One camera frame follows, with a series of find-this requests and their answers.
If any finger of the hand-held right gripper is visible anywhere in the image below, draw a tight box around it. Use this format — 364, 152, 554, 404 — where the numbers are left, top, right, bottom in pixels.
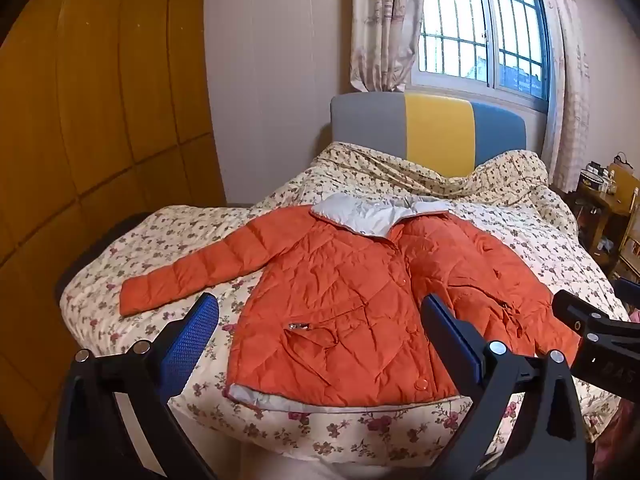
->
551, 289, 615, 345

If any wooden nightstand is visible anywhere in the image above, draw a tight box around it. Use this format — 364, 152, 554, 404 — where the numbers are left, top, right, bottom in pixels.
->
574, 165, 640, 281

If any floral quilt bed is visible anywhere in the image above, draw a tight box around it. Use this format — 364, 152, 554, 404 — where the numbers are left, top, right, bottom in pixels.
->
59, 140, 631, 471

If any wooden wardrobe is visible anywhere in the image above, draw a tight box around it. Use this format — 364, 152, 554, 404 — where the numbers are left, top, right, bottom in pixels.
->
0, 0, 228, 466

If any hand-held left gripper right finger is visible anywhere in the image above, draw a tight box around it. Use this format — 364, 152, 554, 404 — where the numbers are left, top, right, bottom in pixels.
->
420, 293, 587, 480

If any patterned curtain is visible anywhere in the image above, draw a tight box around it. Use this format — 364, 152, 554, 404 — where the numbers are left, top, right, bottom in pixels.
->
530, 0, 593, 193
347, 0, 426, 93

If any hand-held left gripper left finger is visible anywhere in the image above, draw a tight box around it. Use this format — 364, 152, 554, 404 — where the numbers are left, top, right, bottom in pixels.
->
52, 291, 221, 480

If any round metal tin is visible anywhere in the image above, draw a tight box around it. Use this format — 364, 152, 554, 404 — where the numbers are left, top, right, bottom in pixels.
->
580, 170, 609, 194

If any orange quilted jacket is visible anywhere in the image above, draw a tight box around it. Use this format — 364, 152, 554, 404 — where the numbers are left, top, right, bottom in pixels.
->
120, 194, 583, 408

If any grey yellow blue headboard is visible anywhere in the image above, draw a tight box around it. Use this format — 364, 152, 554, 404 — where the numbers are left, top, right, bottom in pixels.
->
330, 91, 528, 177

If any barred window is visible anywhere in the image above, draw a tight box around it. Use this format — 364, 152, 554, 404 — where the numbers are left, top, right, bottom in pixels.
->
412, 0, 551, 111

